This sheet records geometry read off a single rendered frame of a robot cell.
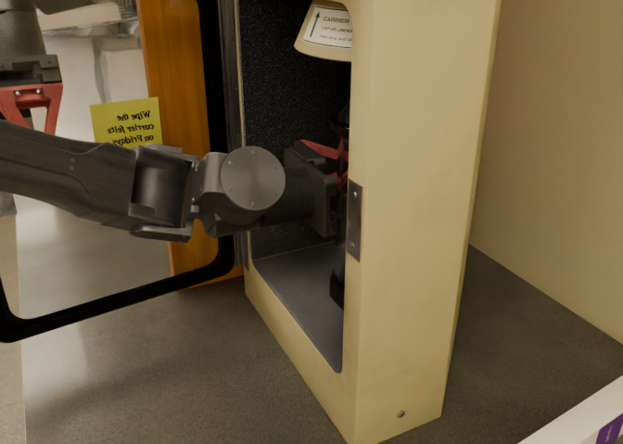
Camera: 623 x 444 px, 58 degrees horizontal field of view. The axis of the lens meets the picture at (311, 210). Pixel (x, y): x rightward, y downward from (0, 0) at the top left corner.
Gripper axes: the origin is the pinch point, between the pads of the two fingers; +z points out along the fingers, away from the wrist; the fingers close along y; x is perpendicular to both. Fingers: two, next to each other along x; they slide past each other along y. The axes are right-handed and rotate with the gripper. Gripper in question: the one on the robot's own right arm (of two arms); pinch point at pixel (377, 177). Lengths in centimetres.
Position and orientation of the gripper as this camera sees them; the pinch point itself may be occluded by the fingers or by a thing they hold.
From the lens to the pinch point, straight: 63.6
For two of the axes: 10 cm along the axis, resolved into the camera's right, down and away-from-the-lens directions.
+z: 9.0, -1.9, 3.9
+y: -4.3, -3.9, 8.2
